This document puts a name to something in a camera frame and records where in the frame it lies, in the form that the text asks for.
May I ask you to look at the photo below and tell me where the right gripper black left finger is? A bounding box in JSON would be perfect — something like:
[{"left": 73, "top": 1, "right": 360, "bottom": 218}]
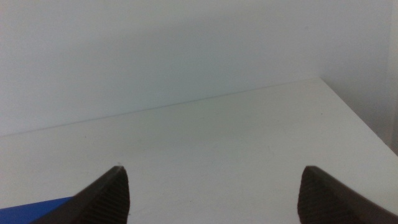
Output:
[{"left": 30, "top": 165, "right": 131, "bottom": 224}]

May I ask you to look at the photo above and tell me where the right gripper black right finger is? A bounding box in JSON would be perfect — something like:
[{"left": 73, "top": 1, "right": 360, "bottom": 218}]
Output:
[{"left": 297, "top": 165, "right": 398, "bottom": 224}]

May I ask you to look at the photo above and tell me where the blue rectangular mat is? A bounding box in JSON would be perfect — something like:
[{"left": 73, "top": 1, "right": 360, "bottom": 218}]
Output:
[{"left": 0, "top": 196, "right": 74, "bottom": 224}]

